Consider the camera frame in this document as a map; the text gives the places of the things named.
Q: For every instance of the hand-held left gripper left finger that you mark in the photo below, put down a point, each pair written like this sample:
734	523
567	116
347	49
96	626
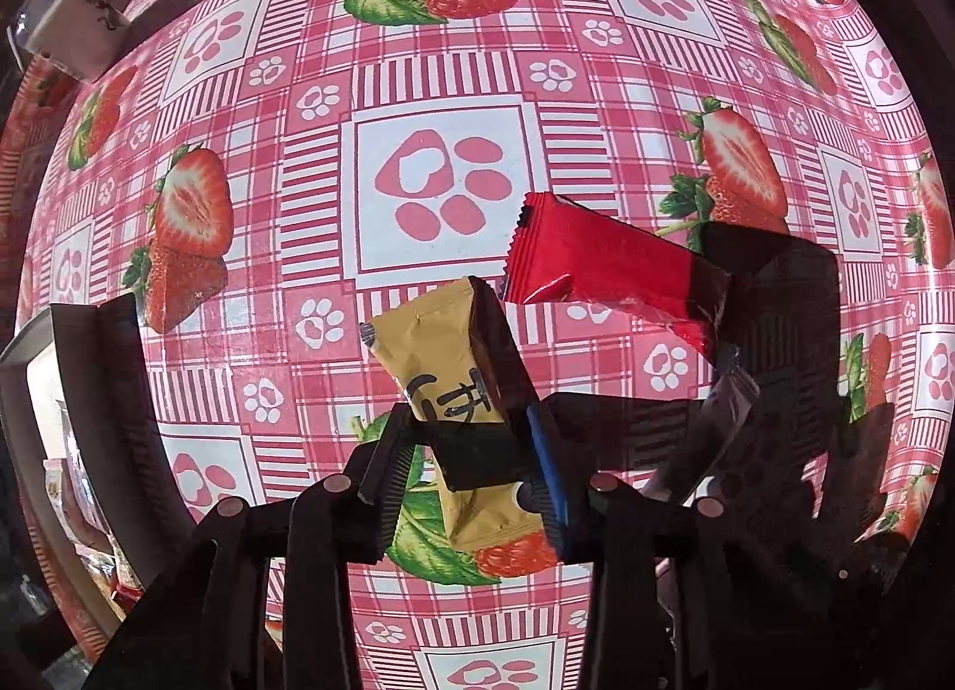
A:
388	485

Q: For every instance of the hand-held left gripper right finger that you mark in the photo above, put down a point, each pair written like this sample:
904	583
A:
548	481

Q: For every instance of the yellow snack packet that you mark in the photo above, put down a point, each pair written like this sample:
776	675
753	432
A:
440	332

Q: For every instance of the red snack packet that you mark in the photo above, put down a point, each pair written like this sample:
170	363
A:
597	257

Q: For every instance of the pile of assorted snack packets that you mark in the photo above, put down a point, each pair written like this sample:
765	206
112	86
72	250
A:
89	511

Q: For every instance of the strawberry print pink tablecloth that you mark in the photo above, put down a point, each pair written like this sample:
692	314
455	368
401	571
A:
433	115

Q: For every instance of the white printed box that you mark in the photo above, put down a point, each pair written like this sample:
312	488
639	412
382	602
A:
82	22

